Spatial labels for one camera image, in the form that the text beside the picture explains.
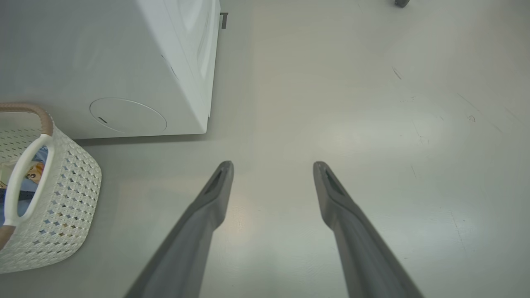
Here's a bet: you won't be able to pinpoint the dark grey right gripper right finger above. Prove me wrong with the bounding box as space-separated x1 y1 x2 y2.
313 161 424 298

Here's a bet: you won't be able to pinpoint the cream perforated laundry basket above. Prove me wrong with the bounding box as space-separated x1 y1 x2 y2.
0 103 103 274

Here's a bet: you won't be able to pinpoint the white front-load washing machine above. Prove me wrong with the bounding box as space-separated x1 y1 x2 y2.
0 0 222 140

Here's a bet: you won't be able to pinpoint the blue patterned clothes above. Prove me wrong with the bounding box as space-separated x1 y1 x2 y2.
0 146 48 226

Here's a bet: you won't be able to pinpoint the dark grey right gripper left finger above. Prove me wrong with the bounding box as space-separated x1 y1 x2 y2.
124 161 235 298

